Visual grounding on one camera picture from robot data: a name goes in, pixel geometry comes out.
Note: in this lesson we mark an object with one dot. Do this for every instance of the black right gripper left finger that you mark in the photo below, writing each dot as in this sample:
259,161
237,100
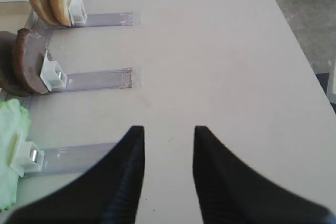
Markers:
109,192

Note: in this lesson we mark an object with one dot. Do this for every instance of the white bread pusher block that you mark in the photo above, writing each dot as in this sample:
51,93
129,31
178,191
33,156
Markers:
77,12

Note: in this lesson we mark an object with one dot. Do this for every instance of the white patty pusher block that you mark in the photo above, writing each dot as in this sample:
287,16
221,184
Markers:
52,74

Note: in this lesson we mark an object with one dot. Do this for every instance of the white lettuce pusher block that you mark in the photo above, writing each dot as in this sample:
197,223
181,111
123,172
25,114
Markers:
27,157

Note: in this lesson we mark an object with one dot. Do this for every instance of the white rectangular tray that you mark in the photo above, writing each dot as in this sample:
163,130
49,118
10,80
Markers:
16,10

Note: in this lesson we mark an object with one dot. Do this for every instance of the rear brown meat patty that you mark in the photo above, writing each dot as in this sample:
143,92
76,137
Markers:
29,51

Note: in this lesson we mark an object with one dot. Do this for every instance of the front brown meat patty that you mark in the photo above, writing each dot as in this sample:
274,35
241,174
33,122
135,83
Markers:
9,81

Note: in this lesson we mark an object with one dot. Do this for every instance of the brown meat patty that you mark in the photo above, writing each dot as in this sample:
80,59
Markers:
29,51
9,81

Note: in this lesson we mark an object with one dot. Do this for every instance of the green lettuce in holder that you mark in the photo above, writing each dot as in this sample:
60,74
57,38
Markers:
15,122

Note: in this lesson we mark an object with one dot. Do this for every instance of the clear right acrylic rack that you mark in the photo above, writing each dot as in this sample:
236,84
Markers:
77,159

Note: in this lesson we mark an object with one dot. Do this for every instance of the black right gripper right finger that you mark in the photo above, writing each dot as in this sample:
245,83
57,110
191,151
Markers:
229,191

